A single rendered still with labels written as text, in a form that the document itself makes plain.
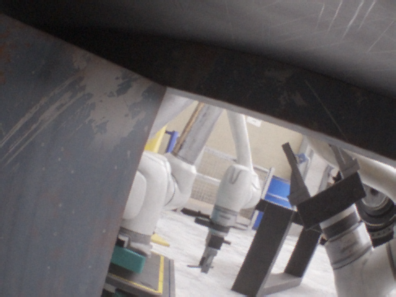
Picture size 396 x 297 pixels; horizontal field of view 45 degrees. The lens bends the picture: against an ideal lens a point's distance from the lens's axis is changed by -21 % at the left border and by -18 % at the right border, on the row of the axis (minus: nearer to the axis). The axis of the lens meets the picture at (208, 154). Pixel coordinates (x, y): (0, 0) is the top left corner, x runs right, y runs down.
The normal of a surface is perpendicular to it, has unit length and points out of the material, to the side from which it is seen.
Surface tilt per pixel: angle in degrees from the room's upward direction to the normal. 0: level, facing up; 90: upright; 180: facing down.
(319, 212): 90
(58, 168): 90
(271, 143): 90
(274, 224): 90
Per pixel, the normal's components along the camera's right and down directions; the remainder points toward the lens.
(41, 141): 0.80, 0.28
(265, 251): -0.42, -0.16
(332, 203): -0.18, -0.07
